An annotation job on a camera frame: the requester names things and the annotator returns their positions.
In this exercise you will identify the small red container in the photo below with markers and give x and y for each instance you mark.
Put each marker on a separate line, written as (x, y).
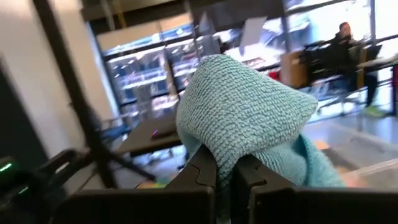
(273, 74)

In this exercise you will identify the dark grey desk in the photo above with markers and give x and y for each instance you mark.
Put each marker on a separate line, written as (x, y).
(149, 133)

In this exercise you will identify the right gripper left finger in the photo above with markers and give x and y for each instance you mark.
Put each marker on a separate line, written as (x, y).
(199, 177)

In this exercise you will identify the black framed office desk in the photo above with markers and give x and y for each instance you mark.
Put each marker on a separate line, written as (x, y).
(377, 62)

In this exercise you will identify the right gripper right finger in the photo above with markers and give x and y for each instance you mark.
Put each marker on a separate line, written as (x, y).
(248, 177)

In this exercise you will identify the black tripod stand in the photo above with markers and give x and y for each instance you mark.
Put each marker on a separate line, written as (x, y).
(75, 93)

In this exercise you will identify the cardboard box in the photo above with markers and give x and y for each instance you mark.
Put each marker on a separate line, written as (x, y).
(293, 70)

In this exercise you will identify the blue microfiber towel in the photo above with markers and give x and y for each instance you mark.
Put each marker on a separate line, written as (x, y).
(242, 109)

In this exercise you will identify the person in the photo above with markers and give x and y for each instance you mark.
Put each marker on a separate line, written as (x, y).
(343, 34)

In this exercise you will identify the shelving rack with bins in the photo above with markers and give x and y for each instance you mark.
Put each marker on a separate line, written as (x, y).
(140, 74)

